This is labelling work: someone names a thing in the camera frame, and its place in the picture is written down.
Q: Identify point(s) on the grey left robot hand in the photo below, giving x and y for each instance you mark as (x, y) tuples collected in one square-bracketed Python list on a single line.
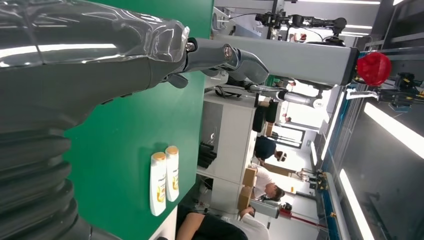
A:
[(82, 66)]

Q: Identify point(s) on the white shampoo bottle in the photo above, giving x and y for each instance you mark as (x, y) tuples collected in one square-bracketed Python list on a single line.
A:
[(158, 185), (172, 175)]

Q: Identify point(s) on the white cabinet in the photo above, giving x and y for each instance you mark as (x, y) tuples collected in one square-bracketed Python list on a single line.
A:
[(232, 149)]

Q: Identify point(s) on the black bag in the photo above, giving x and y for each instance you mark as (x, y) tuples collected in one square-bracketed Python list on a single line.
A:
[(263, 116)]

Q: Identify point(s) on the person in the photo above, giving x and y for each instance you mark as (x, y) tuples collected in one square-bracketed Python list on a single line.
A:
[(263, 180), (212, 228), (255, 228), (265, 147)]

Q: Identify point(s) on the brown cardboard box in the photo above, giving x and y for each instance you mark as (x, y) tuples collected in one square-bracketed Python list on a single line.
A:
[(244, 198), (249, 177)]

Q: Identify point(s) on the red emergency stop button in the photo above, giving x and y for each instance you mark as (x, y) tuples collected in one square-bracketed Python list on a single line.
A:
[(374, 69)]

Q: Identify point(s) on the ceiling light strip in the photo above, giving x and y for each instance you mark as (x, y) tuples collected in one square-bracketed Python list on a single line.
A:
[(356, 205), (394, 130)]

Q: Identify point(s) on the black yellow overhead hoist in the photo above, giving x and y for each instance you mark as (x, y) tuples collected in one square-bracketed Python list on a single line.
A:
[(402, 91)]

